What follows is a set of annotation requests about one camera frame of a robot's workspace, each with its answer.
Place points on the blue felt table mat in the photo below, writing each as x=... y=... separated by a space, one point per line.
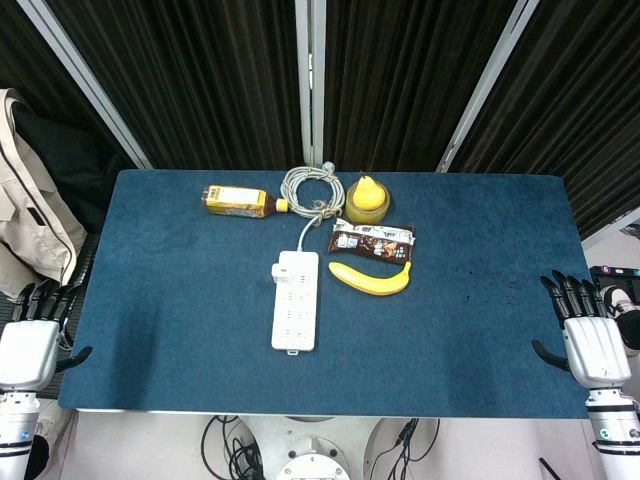
x=175 y=310

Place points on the brown snack packet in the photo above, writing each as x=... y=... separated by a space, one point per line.
x=370 y=242

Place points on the white charger plug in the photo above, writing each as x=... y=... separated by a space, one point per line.
x=280 y=273

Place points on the white metal frame post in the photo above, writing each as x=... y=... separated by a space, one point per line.
x=309 y=75
x=85 y=85
x=485 y=90

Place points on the yellow pear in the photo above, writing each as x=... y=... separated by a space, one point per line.
x=368 y=194

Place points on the brown tea bottle yellow cap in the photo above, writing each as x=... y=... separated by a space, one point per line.
x=235 y=201

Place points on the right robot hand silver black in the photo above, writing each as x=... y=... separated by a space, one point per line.
x=595 y=350

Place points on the yellow banana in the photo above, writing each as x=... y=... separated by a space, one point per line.
x=370 y=285

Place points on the beige jacket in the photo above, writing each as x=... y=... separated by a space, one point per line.
x=30 y=215

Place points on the white and black device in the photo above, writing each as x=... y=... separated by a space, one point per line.
x=625 y=315

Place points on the white power strip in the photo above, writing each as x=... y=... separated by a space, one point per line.
x=296 y=310

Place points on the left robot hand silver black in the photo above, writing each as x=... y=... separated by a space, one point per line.
x=27 y=350

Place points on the black pleated curtain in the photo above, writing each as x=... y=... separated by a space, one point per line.
x=200 y=75

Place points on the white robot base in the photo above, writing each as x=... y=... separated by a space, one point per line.
x=310 y=450

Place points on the black box purple print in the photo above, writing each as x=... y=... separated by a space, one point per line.
x=617 y=274

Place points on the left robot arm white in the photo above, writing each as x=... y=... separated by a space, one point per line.
x=15 y=435

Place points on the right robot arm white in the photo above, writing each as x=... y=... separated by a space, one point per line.
x=617 y=435

